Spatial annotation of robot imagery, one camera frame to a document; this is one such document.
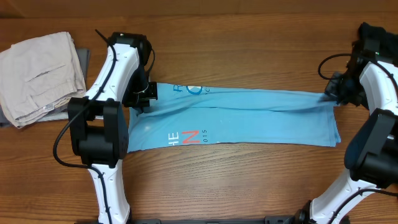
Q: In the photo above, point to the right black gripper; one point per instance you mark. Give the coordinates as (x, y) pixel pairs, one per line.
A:
(331, 91)

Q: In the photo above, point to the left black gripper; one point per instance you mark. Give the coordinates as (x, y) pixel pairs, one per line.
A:
(138, 102)

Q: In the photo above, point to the light blue t-shirt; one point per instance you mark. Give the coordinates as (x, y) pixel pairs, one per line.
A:
(187, 115)

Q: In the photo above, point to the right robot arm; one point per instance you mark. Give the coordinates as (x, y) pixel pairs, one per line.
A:
(371, 157)

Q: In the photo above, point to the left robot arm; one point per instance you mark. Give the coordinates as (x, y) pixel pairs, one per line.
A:
(98, 129)

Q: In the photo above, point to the black garment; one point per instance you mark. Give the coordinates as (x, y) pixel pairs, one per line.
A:
(379, 34)

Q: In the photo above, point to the folded grey garment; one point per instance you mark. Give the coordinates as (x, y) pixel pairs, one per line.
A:
(61, 112)

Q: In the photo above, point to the folded beige trousers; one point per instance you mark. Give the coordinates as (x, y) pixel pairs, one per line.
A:
(39, 75)

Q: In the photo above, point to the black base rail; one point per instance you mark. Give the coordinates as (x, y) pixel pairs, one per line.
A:
(211, 221)

